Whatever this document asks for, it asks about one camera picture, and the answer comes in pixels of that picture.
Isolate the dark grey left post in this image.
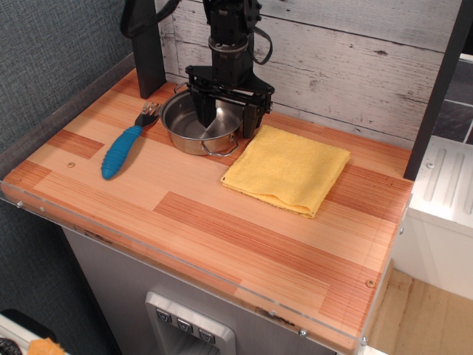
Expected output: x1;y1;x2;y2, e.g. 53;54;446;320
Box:
129;0;166;98

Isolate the blue handled metal fork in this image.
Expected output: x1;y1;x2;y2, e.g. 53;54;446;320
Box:
101;102;160;180

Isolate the silver steel pan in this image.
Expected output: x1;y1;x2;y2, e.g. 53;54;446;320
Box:
160;83;243;157

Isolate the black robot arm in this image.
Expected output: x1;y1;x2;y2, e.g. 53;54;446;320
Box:
186;1;275;139

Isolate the black braided cable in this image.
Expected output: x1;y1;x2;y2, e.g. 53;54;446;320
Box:
120;0;186;38

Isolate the yellow rag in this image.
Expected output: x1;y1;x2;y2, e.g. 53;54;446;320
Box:
220;125;350;218

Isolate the clear acrylic edge guard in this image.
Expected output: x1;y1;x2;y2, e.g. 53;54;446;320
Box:
2;173;412;354

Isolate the dark grey post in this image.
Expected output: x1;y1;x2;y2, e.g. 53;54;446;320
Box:
129;0;166;98
404;0;472;180

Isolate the orange and black object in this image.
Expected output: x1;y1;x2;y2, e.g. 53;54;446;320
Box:
1;338;66;355

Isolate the dark grey right post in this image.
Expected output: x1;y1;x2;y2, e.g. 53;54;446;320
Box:
404;0;472;180

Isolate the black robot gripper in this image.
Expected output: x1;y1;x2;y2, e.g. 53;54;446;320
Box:
186;49;274;139

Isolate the white toy sink unit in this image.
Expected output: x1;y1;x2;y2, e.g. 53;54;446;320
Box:
390;53;473;300

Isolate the silver dispenser panel with buttons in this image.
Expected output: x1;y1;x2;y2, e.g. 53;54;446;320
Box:
146;291;237;354

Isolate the grey toy fridge cabinet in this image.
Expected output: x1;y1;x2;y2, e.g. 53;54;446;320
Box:
61;226;333;355

